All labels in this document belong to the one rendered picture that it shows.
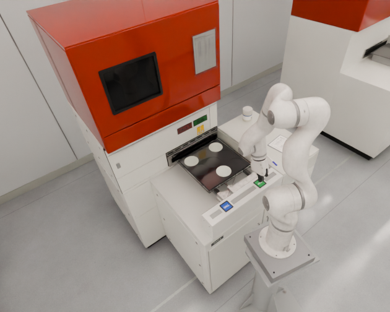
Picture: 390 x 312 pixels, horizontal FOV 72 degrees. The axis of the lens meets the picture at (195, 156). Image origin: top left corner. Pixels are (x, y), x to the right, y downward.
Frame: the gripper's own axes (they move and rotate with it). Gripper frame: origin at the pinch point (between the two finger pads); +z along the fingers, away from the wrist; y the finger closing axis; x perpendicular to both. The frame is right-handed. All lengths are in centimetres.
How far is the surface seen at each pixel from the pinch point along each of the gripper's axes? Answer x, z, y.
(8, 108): -107, -38, -203
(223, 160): 0.5, 3.6, -35.0
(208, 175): -16.3, 4.5, -30.9
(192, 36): -3, -77, -38
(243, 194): -12.9, 4.9, -1.5
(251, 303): -25, 102, 5
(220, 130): 15, -6, -54
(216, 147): 5.1, 0.8, -48.2
